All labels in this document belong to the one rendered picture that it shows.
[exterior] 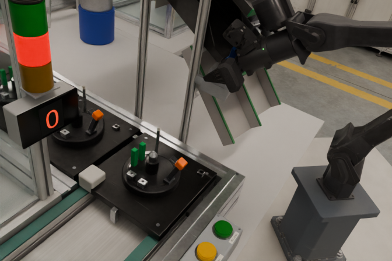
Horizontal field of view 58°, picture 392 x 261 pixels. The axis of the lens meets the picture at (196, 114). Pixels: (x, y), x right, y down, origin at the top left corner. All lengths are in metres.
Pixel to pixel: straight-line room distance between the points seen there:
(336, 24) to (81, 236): 0.66
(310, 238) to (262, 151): 0.41
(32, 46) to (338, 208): 0.66
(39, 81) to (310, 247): 0.67
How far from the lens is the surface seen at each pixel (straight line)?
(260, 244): 0.96
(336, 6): 4.77
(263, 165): 1.15
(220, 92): 0.78
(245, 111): 1.05
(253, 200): 1.04
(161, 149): 0.96
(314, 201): 0.82
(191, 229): 0.82
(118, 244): 0.84
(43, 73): 0.63
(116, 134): 1.00
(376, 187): 1.28
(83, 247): 0.84
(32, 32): 0.59
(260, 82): 1.18
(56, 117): 0.69
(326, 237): 0.89
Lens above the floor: 1.61
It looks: 36 degrees down
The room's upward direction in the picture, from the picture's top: 10 degrees clockwise
